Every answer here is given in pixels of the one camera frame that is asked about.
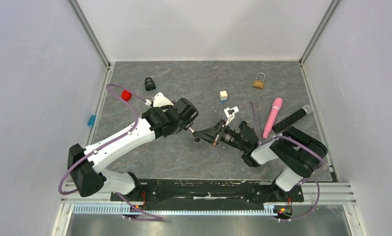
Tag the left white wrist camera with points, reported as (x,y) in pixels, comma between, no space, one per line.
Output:
(159,100)

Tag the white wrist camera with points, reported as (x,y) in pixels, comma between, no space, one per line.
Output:
(230,114)
(159,100)

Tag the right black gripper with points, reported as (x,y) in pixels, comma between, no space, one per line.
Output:
(214,132)

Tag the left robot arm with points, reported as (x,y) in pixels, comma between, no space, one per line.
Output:
(87,166)

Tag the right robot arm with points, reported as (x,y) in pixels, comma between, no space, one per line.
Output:
(301,153)

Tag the black toy microphone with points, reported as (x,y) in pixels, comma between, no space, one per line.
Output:
(291,119)

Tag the brass padlock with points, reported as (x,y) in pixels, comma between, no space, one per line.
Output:
(259,82)

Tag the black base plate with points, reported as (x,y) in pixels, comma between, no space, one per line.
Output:
(210,195)

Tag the red cylinder block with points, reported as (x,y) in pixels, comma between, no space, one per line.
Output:
(126,95)

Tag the white blue cube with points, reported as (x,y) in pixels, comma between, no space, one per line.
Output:
(223,96)

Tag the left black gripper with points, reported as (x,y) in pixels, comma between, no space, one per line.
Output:
(186,124)

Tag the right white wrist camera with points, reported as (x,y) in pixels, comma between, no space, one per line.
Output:
(230,114)

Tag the blue lego brick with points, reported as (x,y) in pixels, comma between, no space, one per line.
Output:
(91,121)

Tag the pink toy microphone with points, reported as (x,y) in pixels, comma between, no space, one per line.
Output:
(276,106)

